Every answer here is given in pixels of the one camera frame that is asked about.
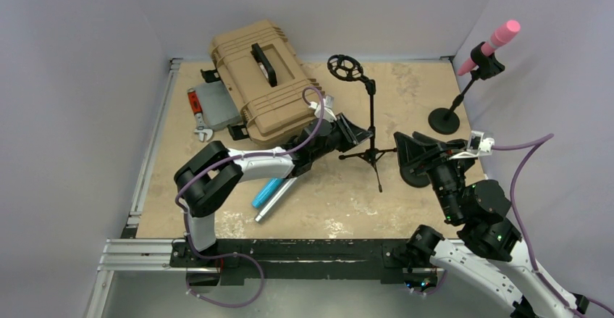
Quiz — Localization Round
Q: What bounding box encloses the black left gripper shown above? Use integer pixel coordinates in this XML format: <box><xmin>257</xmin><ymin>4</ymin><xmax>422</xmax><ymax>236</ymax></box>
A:
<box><xmin>309</xmin><ymin>113</ymin><xmax>370</xmax><ymax>162</ymax></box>

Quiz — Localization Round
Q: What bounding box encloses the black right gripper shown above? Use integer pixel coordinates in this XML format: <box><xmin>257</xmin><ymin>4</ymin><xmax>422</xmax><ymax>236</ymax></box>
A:
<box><xmin>392</xmin><ymin>130</ymin><xmax>466</xmax><ymax>222</ymax></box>

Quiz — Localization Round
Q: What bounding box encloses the black tripod microphone stand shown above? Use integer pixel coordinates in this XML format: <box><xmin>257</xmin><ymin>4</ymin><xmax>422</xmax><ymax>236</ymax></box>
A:
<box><xmin>327</xmin><ymin>54</ymin><xmax>398</xmax><ymax>193</ymax></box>

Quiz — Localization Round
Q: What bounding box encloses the grey silver microphone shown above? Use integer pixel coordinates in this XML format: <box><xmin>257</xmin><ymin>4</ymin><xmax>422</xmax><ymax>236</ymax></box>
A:
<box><xmin>254</xmin><ymin>177</ymin><xmax>298</xmax><ymax>223</ymax></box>

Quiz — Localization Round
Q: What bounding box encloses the blue microphone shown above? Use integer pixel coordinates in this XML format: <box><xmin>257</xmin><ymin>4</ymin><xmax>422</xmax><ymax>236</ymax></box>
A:
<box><xmin>251</xmin><ymin>178</ymin><xmax>285</xmax><ymax>209</ymax></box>

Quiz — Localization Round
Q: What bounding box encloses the black round-base shock-mount stand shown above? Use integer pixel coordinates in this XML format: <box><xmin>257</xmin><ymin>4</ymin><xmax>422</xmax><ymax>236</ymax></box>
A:
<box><xmin>399</xmin><ymin>162</ymin><xmax>430</xmax><ymax>188</ymax></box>

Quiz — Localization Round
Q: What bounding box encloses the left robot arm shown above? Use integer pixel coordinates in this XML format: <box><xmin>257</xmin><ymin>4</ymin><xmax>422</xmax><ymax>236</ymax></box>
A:
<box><xmin>174</xmin><ymin>114</ymin><xmax>374</xmax><ymax>267</ymax></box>

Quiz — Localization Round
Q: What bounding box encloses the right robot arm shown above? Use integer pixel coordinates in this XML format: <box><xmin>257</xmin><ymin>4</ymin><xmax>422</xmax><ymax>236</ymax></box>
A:
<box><xmin>393</xmin><ymin>131</ymin><xmax>590</xmax><ymax>317</ymax></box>

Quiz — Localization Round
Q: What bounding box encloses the black round-base clip stand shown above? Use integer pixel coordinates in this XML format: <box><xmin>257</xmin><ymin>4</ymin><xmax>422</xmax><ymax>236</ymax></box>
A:
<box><xmin>428</xmin><ymin>41</ymin><xmax>505</xmax><ymax>135</ymax></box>

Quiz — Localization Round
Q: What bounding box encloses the pink microphone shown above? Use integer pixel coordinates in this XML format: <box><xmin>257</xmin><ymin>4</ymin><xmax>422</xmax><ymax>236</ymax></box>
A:
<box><xmin>457</xmin><ymin>20</ymin><xmax>521</xmax><ymax>76</ymax></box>

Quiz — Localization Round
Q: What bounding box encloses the tan plastic toolbox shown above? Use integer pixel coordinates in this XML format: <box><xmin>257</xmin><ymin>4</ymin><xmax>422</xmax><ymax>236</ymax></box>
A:
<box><xmin>201</xmin><ymin>19</ymin><xmax>322</xmax><ymax>147</ymax></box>

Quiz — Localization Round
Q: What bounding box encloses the red adjustable wrench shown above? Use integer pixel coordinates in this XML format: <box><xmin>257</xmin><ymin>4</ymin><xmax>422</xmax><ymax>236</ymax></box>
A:
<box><xmin>187</xmin><ymin>88</ymin><xmax>214</xmax><ymax>142</ymax></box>

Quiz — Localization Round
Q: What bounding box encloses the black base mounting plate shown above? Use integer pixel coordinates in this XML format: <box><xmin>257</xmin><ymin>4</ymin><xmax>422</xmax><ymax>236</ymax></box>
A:
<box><xmin>169</xmin><ymin>239</ymin><xmax>442</xmax><ymax>290</ymax></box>

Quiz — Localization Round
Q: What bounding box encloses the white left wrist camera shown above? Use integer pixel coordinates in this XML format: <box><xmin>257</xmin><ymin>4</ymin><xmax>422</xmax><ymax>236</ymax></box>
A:
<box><xmin>308</xmin><ymin>95</ymin><xmax>337</xmax><ymax>122</ymax></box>

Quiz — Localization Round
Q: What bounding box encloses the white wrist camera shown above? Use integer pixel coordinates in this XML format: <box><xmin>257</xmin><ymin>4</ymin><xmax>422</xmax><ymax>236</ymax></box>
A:
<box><xmin>450</xmin><ymin>130</ymin><xmax>495</xmax><ymax>159</ymax></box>
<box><xmin>308</xmin><ymin>95</ymin><xmax>337</xmax><ymax>122</ymax></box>

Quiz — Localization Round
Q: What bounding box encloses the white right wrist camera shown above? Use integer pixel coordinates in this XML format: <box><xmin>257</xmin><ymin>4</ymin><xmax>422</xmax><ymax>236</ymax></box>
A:
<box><xmin>450</xmin><ymin>130</ymin><xmax>495</xmax><ymax>159</ymax></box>

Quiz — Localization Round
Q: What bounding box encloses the aluminium frame rail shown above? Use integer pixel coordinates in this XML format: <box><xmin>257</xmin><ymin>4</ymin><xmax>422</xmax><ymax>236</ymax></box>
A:
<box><xmin>97</xmin><ymin>238</ymin><xmax>173</xmax><ymax>272</ymax></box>

